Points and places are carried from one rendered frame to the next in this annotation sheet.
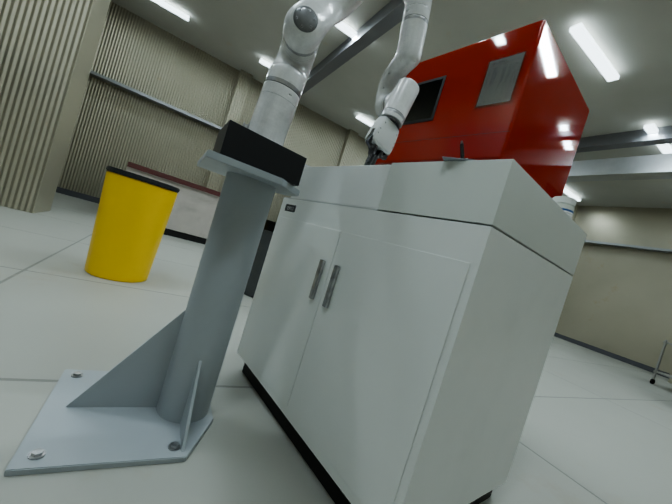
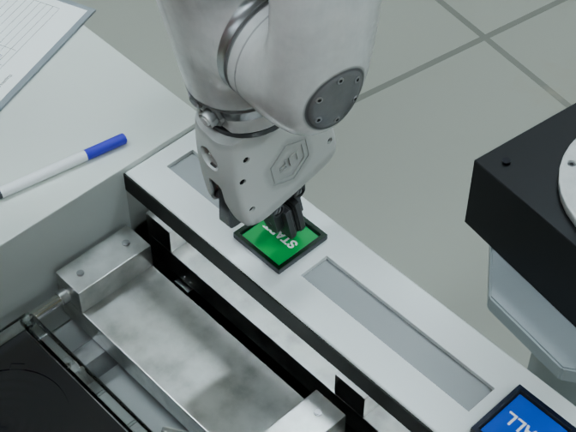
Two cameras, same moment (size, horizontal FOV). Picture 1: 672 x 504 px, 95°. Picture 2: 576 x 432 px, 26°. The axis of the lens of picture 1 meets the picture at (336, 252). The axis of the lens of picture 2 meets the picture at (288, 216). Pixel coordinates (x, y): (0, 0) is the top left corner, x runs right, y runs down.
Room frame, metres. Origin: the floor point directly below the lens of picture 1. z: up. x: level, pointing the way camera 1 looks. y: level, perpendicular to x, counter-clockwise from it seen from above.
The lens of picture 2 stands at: (1.76, -0.08, 1.75)
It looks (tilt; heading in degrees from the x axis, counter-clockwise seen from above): 48 degrees down; 175
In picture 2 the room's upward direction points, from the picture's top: straight up
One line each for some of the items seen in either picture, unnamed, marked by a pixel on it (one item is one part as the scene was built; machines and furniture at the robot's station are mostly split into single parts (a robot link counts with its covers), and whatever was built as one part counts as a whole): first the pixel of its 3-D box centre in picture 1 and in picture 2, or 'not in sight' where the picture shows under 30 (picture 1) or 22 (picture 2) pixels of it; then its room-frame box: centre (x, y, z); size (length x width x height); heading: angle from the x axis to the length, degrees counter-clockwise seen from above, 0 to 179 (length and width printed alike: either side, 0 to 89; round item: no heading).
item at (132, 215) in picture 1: (131, 226); not in sight; (2.26, 1.48, 0.37); 0.47 x 0.47 x 0.74
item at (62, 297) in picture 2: not in sight; (49, 306); (1.08, -0.22, 0.89); 0.05 x 0.01 x 0.01; 129
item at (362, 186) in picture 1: (340, 188); (385, 377); (1.17, 0.05, 0.89); 0.55 x 0.09 x 0.14; 39
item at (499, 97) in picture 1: (473, 137); not in sight; (1.83, -0.57, 1.52); 0.81 x 0.75 x 0.60; 39
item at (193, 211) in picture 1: (187, 209); not in sight; (6.39, 3.19, 0.48); 2.64 x 2.07 x 0.96; 30
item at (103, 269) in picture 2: not in sight; (105, 267); (1.04, -0.18, 0.89); 0.08 x 0.03 x 0.03; 129
